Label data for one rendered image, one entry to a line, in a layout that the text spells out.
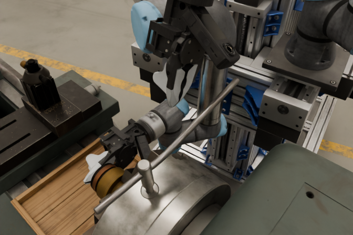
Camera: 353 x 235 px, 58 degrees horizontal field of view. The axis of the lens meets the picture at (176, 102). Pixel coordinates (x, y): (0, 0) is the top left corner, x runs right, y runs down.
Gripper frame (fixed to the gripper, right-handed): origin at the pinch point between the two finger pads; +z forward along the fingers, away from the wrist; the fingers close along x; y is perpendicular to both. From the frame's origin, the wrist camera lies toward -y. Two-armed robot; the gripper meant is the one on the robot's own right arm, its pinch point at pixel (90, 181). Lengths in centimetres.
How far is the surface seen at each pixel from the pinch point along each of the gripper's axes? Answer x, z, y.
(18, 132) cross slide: -11.0, 1.8, 39.4
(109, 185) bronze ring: 3.8, -1.1, -6.7
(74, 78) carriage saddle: -15, -29, 55
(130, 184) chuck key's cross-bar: 22.0, 2.0, -19.9
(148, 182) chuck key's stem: 19.9, -1.1, -20.8
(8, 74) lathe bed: -22, -14, 87
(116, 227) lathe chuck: 12.3, 5.9, -19.4
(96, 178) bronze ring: 2.5, -0.7, -2.1
